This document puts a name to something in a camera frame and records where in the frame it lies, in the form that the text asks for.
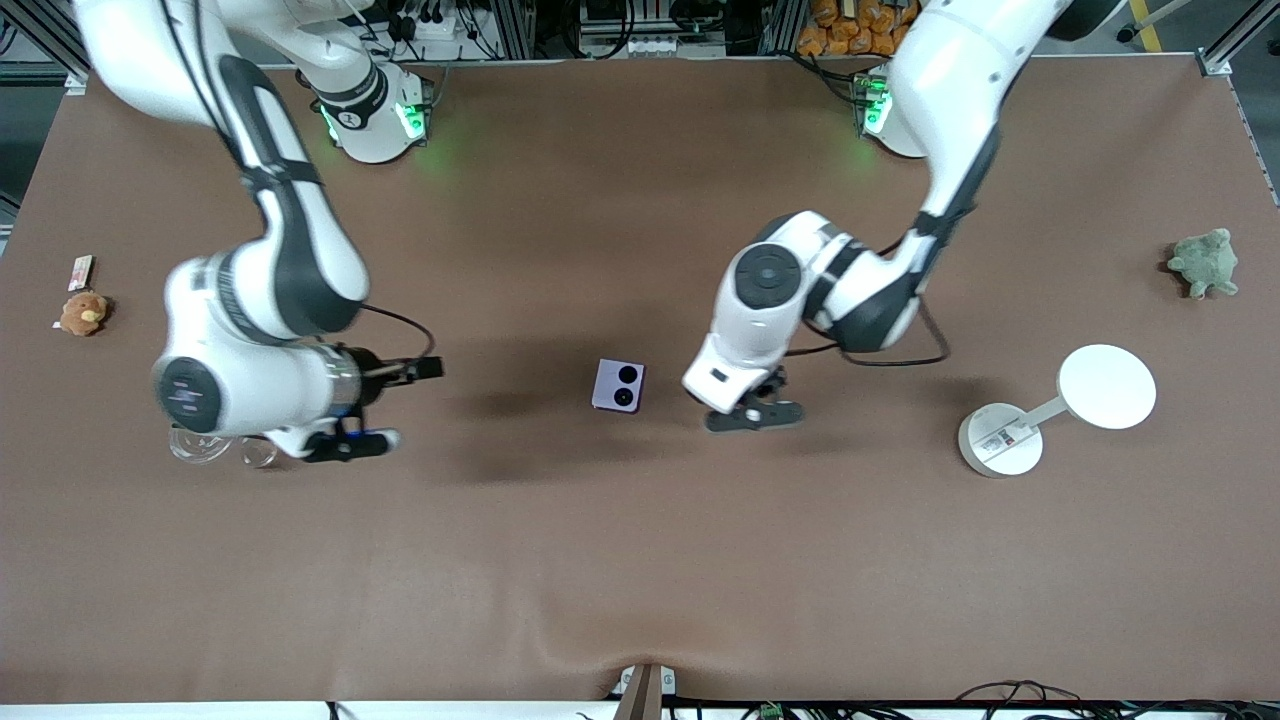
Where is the lilac flip phone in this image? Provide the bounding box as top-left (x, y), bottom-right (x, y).
top-left (591, 358), bottom-right (648, 414)

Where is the brown plush toy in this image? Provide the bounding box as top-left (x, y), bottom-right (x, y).
top-left (56, 290), bottom-right (110, 338)

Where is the metal table clamp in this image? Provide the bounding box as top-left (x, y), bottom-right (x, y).
top-left (611, 663), bottom-right (678, 720)

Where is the white round desk lamp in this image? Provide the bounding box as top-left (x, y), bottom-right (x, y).
top-left (958, 344), bottom-right (1158, 479)

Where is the white power strip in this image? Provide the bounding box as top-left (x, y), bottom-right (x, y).
top-left (393, 8), bottom-right (463, 43)

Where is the orange plush toy pile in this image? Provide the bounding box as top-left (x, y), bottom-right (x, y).
top-left (797, 0), bottom-right (909, 58)

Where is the green plush turtle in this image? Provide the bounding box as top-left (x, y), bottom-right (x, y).
top-left (1167, 228), bottom-right (1240, 301)

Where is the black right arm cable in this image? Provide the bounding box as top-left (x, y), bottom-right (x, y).
top-left (160, 0), bottom-right (439, 366)

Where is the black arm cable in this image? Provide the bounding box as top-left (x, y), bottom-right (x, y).
top-left (785, 235), bottom-right (952, 369)
top-left (160, 0), bottom-right (439, 366)

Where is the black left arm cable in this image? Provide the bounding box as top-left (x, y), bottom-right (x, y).
top-left (785, 235), bottom-right (952, 369)

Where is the black looped floor cable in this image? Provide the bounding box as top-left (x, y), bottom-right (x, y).
top-left (953, 679), bottom-right (1089, 708)

